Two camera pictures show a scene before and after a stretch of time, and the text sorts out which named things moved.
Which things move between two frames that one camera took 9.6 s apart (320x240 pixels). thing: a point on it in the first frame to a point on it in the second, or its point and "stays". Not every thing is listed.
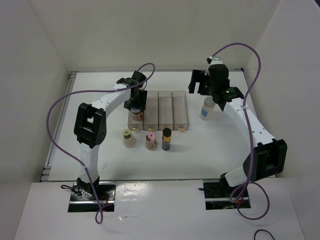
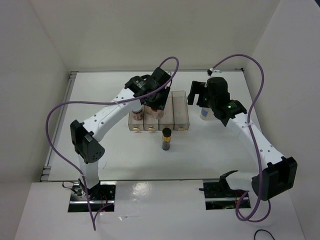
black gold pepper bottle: x=166 y=137 stays
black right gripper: x=198 y=76 to x=199 y=88
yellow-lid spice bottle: x=129 y=140 to x=148 y=109
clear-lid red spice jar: x=136 y=114 stays
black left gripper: x=141 y=104 to x=160 y=104
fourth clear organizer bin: x=180 y=113 stays
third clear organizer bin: x=165 y=109 stays
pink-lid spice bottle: x=151 y=143 to x=158 y=114
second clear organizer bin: x=150 y=118 stays
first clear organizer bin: x=134 y=125 stays
